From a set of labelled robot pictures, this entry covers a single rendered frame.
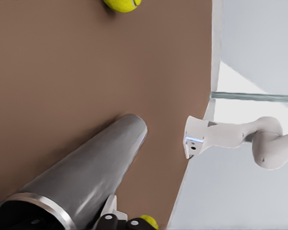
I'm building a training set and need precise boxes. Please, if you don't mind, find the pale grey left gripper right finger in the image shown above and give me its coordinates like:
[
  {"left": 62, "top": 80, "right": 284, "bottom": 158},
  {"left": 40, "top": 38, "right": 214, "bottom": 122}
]
[{"left": 115, "top": 210, "right": 148, "bottom": 230}]

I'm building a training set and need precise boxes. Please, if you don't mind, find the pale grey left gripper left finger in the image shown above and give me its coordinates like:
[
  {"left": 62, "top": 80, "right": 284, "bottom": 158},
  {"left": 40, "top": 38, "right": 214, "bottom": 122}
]
[{"left": 94, "top": 194, "right": 119, "bottom": 230}]

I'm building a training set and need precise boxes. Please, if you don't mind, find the grey metallic tennis tube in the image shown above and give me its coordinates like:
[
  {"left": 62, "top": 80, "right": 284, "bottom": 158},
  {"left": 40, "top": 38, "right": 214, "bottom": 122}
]
[{"left": 0, "top": 113, "right": 148, "bottom": 230}]

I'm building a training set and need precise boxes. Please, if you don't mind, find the yellow tennis ball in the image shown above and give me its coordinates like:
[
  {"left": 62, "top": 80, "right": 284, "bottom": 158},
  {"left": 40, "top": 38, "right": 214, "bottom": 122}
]
[
  {"left": 138, "top": 214, "right": 159, "bottom": 230},
  {"left": 103, "top": 0, "right": 142, "bottom": 13}
]

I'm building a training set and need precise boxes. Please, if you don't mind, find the silver frame post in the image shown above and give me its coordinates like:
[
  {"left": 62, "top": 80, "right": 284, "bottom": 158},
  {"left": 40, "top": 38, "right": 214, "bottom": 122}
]
[{"left": 210, "top": 91, "right": 288, "bottom": 104}]

